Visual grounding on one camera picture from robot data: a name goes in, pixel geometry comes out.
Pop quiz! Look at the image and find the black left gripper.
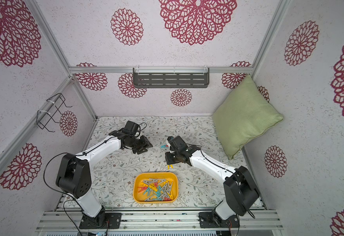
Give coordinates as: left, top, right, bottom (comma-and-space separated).
128, 135, 154, 155

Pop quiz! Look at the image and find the grey clothespin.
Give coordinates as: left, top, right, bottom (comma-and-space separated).
145, 196, 156, 202
143, 179, 160, 184

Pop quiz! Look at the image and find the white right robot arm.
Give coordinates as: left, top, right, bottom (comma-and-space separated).
165, 136, 260, 223

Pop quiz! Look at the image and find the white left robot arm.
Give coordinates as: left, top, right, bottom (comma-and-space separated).
56, 131, 153, 225

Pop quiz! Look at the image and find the yellow plastic storage tray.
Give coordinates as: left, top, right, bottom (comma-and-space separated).
133, 172, 178, 204

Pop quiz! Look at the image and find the grey clothespin by pillow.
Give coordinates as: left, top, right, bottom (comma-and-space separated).
143, 179, 160, 184

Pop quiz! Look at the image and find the yellow clothespin left pair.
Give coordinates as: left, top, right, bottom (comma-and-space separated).
139, 183, 148, 188

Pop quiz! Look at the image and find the red clothespin left pair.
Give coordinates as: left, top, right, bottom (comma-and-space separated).
138, 186, 148, 193

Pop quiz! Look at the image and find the green square pillow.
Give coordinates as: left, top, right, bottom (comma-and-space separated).
212, 75, 284, 160

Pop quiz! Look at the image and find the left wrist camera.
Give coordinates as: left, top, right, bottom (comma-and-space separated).
123, 121, 140, 135

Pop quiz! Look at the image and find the grey wall shelf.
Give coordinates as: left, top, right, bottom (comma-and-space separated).
132, 67, 210, 89

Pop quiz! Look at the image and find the black wire wall rack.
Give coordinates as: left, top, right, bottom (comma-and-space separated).
35, 92, 72, 133

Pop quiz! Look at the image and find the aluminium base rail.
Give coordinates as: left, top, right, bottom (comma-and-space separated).
35, 209, 283, 233

